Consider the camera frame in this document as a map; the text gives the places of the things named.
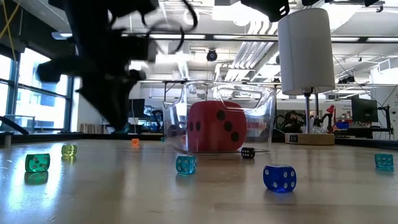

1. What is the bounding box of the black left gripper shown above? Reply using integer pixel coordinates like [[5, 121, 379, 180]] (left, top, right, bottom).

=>
[[36, 14, 150, 131]]

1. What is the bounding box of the small yellow translucent die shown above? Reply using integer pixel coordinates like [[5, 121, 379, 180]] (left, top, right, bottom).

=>
[[61, 144, 78, 157]]

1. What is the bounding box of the small green translucent die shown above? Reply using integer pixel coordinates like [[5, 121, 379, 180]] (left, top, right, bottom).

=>
[[24, 153, 51, 173]]

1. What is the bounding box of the large red foam die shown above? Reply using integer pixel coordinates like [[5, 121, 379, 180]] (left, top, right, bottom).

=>
[[186, 100, 248, 153]]

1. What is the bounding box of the small black die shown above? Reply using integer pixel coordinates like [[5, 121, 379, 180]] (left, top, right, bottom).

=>
[[241, 147, 256, 159]]

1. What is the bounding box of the small blue translucent die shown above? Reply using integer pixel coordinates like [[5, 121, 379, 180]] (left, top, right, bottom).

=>
[[262, 164, 297, 194]]

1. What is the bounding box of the black computer monitor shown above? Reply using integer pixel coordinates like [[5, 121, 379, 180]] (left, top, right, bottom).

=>
[[351, 96, 379, 124], [129, 98, 146, 118]]

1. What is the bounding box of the white shade wooden base lamp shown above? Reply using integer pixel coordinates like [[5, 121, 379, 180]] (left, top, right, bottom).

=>
[[277, 7, 336, 146]]

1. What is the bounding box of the clear plastic bin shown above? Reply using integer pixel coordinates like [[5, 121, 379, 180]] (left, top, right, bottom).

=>
[[162, 80, 277, 155]]

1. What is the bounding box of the person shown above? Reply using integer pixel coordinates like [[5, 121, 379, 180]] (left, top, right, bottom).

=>
[[281, 110, 307, 134]]

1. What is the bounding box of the red desk lamp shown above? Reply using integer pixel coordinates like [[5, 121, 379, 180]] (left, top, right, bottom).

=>
[[322, 105, 336, 133]]

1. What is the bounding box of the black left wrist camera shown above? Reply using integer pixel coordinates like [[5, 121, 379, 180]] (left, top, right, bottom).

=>
[[126, 35, 157, 63]]

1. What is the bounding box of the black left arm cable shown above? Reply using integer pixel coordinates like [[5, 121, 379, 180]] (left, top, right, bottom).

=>
[[141, 0, 200, 54]]

